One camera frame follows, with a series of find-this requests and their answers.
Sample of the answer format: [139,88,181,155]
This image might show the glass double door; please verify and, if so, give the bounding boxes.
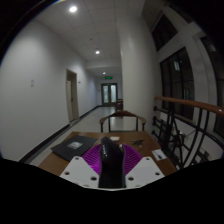
[100,82,119,107]

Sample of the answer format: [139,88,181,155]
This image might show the black railing with wooden handrail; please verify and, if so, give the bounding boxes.
[152,95,224,171]

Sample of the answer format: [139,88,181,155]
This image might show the beige side door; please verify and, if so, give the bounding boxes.
[65,68,80,124]

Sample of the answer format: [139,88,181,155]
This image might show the dark bunch of keys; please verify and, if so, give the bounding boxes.
[130,138,145,148]

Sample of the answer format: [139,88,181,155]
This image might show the dark framed window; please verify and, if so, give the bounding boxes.
[159,46,196,121]

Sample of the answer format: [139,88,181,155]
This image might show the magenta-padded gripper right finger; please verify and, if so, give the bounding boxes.
[121,143,166,190]

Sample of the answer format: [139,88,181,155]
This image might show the wooden armchair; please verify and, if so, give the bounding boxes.
[99,110,147,133]

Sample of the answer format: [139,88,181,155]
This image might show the black closed laptop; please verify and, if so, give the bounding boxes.
[50,134,99,162]

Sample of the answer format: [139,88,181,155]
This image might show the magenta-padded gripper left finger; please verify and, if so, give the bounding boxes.
[59,143,103,190]

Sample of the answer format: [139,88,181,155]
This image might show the black computer mouse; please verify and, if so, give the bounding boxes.
[98,136,127,190]

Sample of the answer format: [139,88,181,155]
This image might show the round ceiling lights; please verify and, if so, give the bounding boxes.
[68,4,108,76]

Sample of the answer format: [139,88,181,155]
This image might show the white notepad with pen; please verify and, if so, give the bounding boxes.
[151,148,168,162]

